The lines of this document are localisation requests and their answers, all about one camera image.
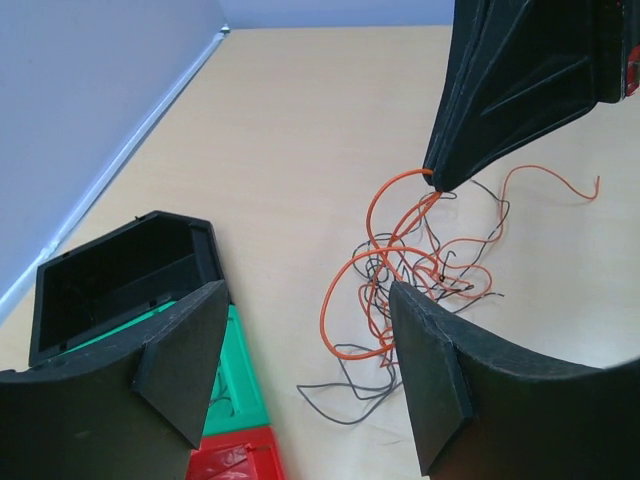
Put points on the red plastic bin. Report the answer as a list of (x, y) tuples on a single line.
[(251, 454)]

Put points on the black plastic bin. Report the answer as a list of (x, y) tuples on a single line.
[(154, 260)]

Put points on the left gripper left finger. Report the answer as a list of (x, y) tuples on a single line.
[(130, 406)]

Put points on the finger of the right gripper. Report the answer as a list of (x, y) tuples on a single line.
[(518, 70)]

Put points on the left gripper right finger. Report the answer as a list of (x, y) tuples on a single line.
[(482, 407)]

